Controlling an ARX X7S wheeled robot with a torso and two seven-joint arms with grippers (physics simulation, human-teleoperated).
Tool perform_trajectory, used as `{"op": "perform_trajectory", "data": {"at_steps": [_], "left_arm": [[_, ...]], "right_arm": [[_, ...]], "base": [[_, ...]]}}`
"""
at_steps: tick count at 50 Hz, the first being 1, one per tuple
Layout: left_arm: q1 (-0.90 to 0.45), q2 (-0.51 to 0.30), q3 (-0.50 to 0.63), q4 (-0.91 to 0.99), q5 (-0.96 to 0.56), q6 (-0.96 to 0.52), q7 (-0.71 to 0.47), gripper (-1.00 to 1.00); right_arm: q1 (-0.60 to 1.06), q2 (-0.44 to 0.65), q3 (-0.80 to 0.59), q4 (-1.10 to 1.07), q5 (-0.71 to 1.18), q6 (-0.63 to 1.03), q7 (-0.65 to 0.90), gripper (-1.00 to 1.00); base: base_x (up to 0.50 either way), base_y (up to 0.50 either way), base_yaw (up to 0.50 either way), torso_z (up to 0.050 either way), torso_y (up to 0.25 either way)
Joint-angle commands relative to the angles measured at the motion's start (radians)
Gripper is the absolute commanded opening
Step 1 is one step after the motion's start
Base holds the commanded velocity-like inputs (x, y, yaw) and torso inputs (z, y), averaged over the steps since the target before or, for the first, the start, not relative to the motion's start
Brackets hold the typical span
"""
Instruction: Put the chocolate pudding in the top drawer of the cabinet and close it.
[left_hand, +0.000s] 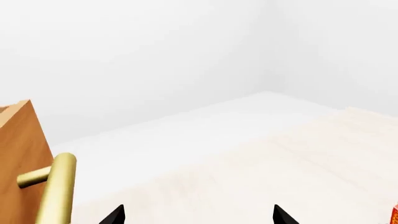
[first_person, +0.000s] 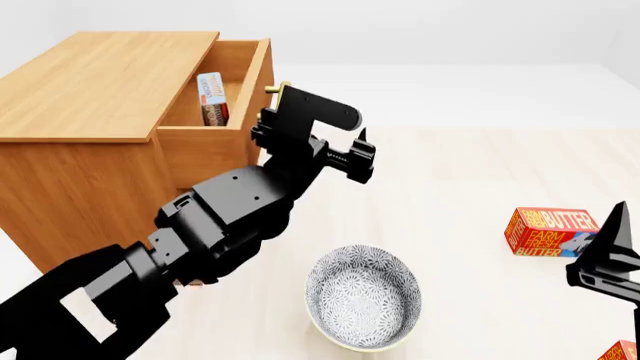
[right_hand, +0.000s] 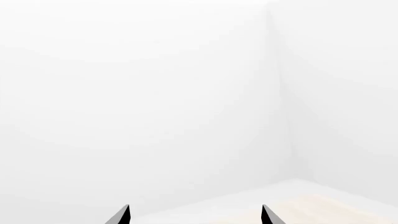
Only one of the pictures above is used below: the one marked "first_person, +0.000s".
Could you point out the patterned black white bowl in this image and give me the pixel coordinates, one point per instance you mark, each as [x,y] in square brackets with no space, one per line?
[362,300]

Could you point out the wooden cabinet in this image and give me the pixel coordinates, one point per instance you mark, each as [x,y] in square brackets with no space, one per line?
[75,112]

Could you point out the red butter box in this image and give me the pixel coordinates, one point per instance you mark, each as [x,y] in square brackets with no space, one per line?
[622,352]
[545,234]

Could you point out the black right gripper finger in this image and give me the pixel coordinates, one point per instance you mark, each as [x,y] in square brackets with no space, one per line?
[615,240]

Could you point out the chocolate pudding box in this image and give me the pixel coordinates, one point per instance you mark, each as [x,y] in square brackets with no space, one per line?
[212,93]

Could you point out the wooden cabinet drawer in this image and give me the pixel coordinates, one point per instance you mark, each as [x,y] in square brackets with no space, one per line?
[210,153]

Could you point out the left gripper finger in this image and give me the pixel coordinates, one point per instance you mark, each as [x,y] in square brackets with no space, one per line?
[362,161]
[265,129]

